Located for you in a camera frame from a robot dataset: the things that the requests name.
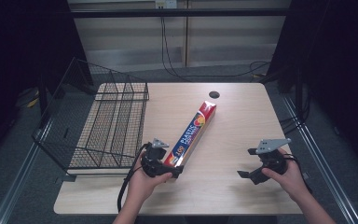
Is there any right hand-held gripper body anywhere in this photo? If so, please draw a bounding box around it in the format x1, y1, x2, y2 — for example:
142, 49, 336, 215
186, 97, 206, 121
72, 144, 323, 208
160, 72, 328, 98
248, 137, 293, 186

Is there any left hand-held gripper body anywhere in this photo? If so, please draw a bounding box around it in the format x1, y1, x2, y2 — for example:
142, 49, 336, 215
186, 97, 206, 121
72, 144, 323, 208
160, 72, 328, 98
141, 137, 171, 179

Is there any long plastic wrap box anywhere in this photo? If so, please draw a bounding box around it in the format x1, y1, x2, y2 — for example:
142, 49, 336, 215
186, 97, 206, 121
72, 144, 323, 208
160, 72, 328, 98
162, 100, 217, 168

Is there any person's right hand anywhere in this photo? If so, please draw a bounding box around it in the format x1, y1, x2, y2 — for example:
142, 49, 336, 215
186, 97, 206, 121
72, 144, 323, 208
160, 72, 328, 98
261, 147, 310, 203

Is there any person's left hand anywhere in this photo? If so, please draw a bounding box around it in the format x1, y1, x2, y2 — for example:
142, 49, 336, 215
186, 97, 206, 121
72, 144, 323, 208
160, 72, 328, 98
126, 152, 173, 204

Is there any dark curtain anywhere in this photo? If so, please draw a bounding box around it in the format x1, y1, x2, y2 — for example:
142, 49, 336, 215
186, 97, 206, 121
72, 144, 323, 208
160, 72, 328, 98
0, 0, 94, 167
259, 0, 358, 175

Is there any yellow floor object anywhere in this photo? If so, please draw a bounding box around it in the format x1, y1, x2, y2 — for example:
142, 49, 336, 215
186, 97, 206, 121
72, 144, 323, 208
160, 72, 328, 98
14, 88, 42, 109

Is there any black horizontal bar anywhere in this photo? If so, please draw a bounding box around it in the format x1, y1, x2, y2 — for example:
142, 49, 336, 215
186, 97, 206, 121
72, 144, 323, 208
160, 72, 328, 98
70, 7, 291, 19

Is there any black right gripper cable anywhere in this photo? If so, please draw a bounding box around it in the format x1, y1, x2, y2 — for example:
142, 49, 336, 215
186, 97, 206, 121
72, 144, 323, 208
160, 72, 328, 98
283, 153, 313, 194

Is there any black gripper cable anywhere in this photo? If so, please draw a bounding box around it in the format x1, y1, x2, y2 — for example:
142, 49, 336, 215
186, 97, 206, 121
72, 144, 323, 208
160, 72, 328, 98
117, 142, 153, 214
283, 153, 313, 194

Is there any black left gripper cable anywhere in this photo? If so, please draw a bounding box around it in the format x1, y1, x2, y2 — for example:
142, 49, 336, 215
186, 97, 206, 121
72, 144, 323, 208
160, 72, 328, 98
117, 142, 153, 214

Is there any black floor cable bundle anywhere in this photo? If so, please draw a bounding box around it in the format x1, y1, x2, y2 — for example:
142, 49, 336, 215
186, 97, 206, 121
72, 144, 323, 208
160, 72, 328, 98
279, 92, 312, 135

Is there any metal floor rail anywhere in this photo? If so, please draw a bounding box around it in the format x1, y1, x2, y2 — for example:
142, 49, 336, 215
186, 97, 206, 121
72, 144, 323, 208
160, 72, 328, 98
0, 119, 54, 224
280, 92, 358, 224

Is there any black wire basket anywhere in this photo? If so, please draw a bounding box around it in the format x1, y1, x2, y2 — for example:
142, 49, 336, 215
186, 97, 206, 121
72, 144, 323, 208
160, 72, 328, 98
31, 57, 151, 176

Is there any black hanging wall cable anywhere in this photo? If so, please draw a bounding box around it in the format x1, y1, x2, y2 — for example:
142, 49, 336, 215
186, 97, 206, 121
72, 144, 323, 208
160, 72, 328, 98
159, 17, 272, 78

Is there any white wall outlet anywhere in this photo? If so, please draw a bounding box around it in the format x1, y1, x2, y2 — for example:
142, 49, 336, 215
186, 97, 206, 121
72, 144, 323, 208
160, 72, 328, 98
155, 0, 178, 9

